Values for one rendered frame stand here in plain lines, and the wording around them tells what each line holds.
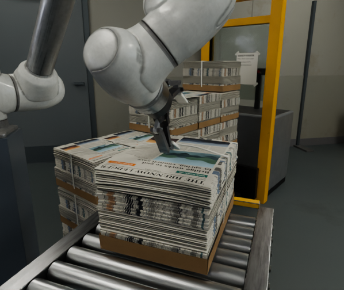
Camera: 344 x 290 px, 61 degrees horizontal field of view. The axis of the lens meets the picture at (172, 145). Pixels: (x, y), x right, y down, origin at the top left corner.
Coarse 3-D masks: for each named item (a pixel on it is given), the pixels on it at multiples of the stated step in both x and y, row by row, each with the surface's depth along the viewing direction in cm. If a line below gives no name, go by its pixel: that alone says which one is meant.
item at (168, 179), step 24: (96, 168) 69; (120, 168) 68; (144, 168) 68; (168, 168) 68; (192, 168) 68; (216, 168) 68; (120, 192) 68; (144, 192) 66; (168, 192) 63; (192, 192) 61; (216, 192) 66; (120, 216) 71; (144, 216) 68; (168, 216) 66; (192, 216) 64; (216, 216) 73; (144, 240) 70; (168, 240) 68; (192, 240) 65
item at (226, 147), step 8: (152, 136) 97; (176, 136) 97; (184, 136) 98; (152, 144) 89; (192, 144) 89; (200, 144) 88; (208, 144) 89; (216, 144) 89; (224, 144) 89; (232, 144) 89; (224, 152) 81; (232, 152) 84; (232, 160) 85; (232, 168) 88; (232, 176) 90; (232, 184) 95; (232, 192) 96
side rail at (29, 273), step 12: (96, 216) 92; (84, 228) 85; (60, 240) 80; (72, 240) 80; (48, 252) 75; (60, 252) 75; (36, 264) 70; (48, 264) 70; (24, 276) 66; (36, 276) 67; (0, 288) 63; (12, 288) 63; (24, 288) 64
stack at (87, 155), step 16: (208, 128) 210; (80, 144) 163; (96, 144) 163; (112, 144) 164; (128, 144) 164; (64, 160) 153; (80, 160) 143; (96, 160) 138; (64, 176) 156; (80, 176) 146; (64, 192) 160; (96, 192) 140; (64, 208) 163; (80, 208) 154; (96, 208) 142; (64, 224) 170
